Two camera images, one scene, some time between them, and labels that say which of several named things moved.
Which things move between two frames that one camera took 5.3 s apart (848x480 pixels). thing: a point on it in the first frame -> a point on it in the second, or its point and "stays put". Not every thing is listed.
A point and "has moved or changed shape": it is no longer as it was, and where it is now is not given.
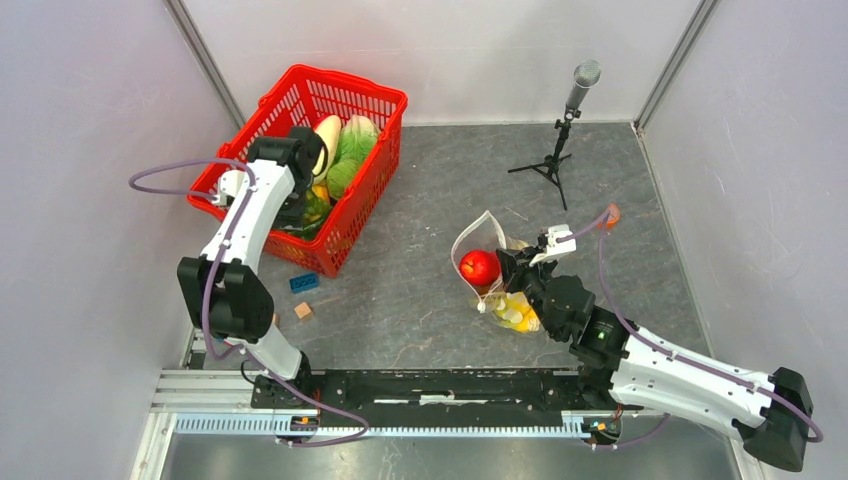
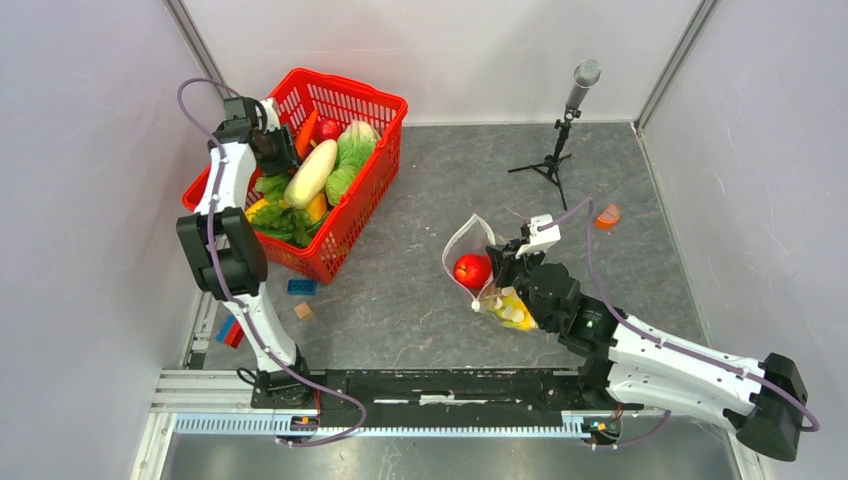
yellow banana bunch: [513, 311] stays put
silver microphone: [586, 73] stays put
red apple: [480, 267] has moved or changed shape
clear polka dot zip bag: [476, 258] stays put
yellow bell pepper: [321, 191] -> [316, 207]
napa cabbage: [357, 139] stays put
